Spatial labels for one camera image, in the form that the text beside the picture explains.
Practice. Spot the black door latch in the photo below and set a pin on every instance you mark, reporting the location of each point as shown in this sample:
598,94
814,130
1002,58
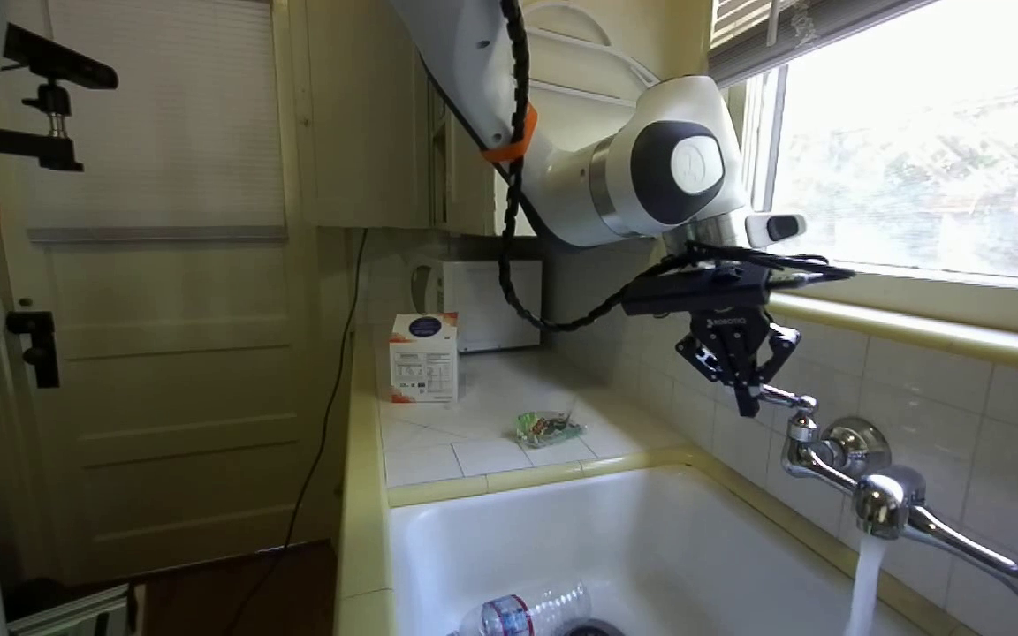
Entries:
37,341

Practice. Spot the chrome wall faucet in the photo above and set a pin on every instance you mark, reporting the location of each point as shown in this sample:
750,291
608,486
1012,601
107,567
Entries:
884,488

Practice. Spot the white plastic clothes hanger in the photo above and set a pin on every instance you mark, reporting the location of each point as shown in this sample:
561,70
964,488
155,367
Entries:
583,29

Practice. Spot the black camera on mount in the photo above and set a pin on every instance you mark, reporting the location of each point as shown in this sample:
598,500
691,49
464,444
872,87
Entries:
56,66

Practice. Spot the metal sink drain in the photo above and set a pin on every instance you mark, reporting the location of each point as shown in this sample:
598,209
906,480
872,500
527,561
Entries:
587,627

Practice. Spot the window with cream frame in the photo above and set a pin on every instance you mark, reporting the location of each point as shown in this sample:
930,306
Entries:
935,153

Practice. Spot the cream panelled door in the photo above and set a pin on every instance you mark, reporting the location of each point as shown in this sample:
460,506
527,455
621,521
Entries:
168,353

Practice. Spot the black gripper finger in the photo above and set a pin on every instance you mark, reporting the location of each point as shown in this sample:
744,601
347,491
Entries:
710,353
778,352

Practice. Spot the white box blue circle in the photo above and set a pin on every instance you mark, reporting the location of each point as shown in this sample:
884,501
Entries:
426,356

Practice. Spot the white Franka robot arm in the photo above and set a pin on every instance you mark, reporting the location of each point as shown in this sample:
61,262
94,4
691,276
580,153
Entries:
602,164

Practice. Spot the dark window blind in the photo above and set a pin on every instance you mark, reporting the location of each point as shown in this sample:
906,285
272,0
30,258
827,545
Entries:
794,29

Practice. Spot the small green packet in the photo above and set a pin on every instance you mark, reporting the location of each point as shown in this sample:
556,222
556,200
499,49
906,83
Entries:
547,427

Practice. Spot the running water stream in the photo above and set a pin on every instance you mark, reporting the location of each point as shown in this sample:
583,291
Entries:
869,587

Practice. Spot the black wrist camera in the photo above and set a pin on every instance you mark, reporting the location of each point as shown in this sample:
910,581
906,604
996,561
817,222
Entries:
698,287

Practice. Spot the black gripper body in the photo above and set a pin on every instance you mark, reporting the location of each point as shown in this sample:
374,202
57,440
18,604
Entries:
728,331

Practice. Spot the cream wall cabinet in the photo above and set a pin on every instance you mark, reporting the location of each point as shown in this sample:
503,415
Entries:
356,116

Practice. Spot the white sink basin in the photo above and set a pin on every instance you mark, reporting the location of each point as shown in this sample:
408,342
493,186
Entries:
673,551

